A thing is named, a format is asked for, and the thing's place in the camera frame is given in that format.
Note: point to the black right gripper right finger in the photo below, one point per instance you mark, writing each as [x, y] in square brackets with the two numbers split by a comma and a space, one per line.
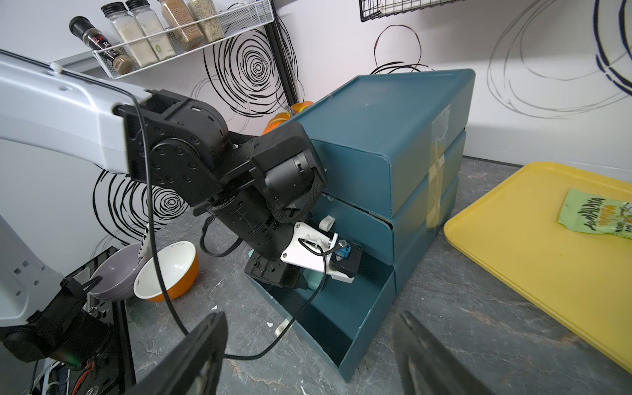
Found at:
[425, 365]

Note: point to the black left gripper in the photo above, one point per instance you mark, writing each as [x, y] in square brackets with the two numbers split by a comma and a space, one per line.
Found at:
[247, 215]

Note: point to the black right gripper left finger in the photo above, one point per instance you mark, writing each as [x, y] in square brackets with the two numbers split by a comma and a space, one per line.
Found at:
[194, 365]

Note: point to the teal drawer cabinet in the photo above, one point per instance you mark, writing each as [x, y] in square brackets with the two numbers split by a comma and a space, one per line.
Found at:
[392, 146]

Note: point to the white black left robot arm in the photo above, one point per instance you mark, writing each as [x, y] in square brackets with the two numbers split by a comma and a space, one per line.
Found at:
[257, 186]

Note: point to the white plate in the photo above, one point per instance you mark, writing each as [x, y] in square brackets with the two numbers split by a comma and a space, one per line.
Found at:
[179, 265]

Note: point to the orange decorative pumpkin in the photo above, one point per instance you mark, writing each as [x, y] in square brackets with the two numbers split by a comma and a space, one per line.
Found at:
[281, 118]

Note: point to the purple bowl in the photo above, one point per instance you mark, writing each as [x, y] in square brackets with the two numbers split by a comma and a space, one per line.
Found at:
[118, 274]

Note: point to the yellow cutting board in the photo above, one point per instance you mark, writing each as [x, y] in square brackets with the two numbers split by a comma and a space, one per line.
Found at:
[582, 281]

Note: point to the spice jar tan contents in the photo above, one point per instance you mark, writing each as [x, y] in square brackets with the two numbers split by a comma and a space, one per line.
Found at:
[205, 12]

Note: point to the spice jar cream contents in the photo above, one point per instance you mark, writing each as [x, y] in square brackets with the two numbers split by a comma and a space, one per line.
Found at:
[130, 32]

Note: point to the clear acrylic spice shelf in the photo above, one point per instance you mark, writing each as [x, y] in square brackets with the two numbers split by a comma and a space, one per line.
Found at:
[235, 19]

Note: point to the spice jar brown contents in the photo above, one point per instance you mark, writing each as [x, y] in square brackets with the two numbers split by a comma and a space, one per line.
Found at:
[179, 17]

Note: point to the spice jar white contents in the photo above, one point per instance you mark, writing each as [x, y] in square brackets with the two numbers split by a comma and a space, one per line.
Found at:
[152, 28]

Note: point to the green sticker label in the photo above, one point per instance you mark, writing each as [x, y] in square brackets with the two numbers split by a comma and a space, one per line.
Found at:
[595, 215]

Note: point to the small dark pepper bottle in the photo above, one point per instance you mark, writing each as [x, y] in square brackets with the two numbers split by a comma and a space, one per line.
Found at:
[92, 37]

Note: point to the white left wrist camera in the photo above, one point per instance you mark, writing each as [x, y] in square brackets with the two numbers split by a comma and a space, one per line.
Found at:
[313, 250]

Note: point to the black wire wall basket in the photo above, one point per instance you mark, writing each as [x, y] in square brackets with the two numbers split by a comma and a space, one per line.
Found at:
[376, 9]

